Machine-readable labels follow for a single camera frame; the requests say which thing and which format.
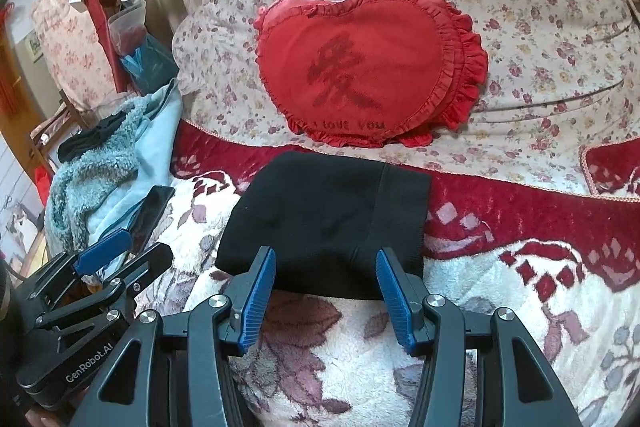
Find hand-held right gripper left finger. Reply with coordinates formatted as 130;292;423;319
70;246;277;427

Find floral quilt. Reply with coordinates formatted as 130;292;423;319
172;0;640;198

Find black pants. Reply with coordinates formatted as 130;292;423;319
215;151;433;301

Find clear plastic container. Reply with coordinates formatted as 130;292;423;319
107;0;147;56

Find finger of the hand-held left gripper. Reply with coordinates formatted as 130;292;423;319
22;228;133;309
34;243;174;334

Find red and white fleece blanket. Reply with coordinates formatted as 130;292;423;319
135;119;640;427

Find red heart-shaped pillow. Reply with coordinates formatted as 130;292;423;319
252;0;489;150

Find light blue fleece garment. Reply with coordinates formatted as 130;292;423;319
45;79;184;259

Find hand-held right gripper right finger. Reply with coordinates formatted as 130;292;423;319
375;247;583;427

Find blue plastic bag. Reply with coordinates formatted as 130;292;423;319
120;34;180;96

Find black phone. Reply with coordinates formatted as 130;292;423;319
127;186;177;258

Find black cloth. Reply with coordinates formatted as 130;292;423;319
57;112;129;160

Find wooden chair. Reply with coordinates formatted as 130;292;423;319
27;89;89;178

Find person's left hand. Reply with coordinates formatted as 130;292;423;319
25;408;68;427

